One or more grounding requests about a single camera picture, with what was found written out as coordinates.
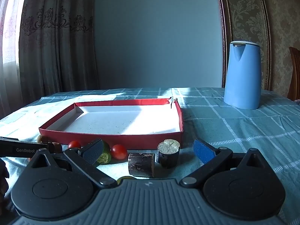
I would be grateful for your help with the teal checked tablecloth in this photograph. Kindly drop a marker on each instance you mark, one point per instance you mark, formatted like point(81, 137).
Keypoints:
point(234, 126)

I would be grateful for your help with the green cucumber piece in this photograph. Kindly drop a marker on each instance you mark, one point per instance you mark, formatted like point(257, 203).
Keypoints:
point(105, 154)

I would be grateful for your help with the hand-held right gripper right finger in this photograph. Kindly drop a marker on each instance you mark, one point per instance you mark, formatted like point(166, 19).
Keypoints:
point(204, 150)

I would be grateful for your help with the red cherry tomato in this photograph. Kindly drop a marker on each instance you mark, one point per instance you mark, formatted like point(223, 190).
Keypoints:
point(74, 144)
point(119, 151)

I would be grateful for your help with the dark sugarcane piece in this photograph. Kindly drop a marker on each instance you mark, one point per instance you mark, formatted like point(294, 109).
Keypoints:
point(168, 152)
point(140, 165)

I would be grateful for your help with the sheer white curtain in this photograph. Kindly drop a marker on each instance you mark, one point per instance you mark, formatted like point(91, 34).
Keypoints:
point(9, 51)

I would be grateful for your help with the wooden chair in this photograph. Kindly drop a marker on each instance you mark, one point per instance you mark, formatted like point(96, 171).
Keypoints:
point(294, 75)

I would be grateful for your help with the brown patterned curtain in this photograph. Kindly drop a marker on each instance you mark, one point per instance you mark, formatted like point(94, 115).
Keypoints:
point(58, 39)

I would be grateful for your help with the red cardboard box tray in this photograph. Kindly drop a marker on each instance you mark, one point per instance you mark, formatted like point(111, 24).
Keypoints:
point(121, 121)

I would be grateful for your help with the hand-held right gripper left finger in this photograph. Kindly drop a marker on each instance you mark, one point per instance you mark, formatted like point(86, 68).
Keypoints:
point(91, 152)

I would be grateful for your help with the person's left hand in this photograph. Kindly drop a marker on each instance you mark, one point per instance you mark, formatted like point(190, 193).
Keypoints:
point(3, 180)

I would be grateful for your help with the dark wooden wall moulding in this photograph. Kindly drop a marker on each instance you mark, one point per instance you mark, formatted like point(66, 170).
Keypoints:
point(222, 39)

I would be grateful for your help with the green tomato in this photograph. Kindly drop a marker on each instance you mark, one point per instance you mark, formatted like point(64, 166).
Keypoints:
point(126, 178)

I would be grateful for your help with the brown longan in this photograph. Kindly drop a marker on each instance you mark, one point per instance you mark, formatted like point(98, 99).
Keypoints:
point(57, 146)
point(43, 138)

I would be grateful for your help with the blue electric kettle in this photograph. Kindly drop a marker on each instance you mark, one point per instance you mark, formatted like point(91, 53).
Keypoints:
point(242, 75)

